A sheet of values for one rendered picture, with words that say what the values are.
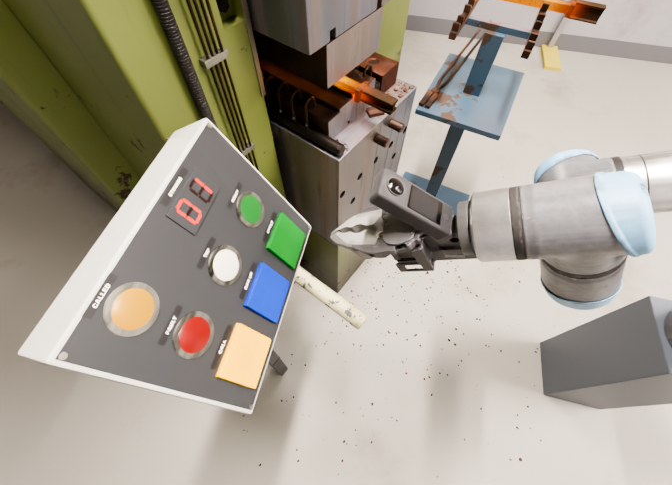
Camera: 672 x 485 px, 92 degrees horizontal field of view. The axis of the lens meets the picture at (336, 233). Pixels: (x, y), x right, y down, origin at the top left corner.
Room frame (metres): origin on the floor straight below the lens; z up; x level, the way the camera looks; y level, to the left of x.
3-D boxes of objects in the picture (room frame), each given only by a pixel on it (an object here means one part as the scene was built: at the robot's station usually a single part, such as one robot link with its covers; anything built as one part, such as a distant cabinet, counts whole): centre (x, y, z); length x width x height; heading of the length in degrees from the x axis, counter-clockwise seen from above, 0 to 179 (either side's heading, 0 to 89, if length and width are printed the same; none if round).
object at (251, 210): (0.30, 0.13, 1.09); 0.05 x 0.03 x 0.04; 142
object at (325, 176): (0.89, 0.10, 0.69); 0.56 x 0.38 x 0.45; 52
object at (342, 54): (0.84, 0.12, 1.12); 0.42 x 0.20 x 0.10; 52
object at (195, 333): (0.10, 0.18, 1.09); 0.05 x 0.03 x 0.04; 142
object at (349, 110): (0.84, 0.12, 0.96); 0.42 x 0.20 x 0.09; 52
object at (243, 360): (0.09, 0.14, 1.01); 0.07 x 0.05 x 0.07; 167
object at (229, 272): (0.20, 0.16, 1.09); 0.05 x 0.03 x 0.04; 142
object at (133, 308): (0.11, 0.22, 1.16); 0.05 x 0.03 x 0.04; 142
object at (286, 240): (0.29, 0.09, 1.01); 0.07 x 0.05 x 0.07; 167
